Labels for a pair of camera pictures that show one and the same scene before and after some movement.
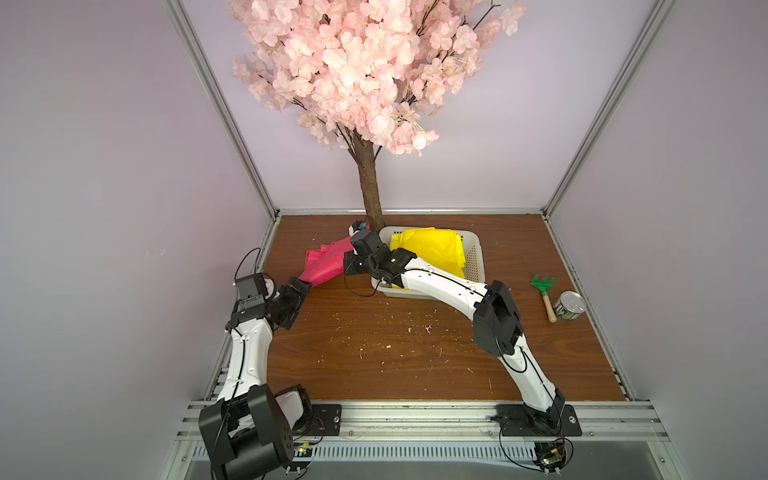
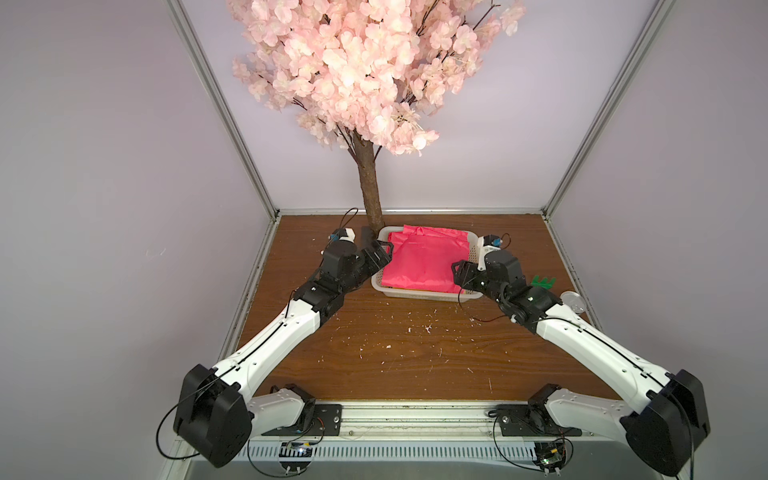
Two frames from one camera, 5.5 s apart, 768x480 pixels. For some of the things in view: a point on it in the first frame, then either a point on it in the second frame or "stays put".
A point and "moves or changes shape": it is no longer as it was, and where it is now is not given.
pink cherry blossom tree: [380, 73] stays put
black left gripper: [294, 299] → [378, 260]
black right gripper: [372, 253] → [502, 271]
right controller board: [550, 456] stays put
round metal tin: [569, 306] stays put
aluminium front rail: [455, 423] stays put
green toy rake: [543, 285] stays put
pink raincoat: [325, 264] moves or changes shape
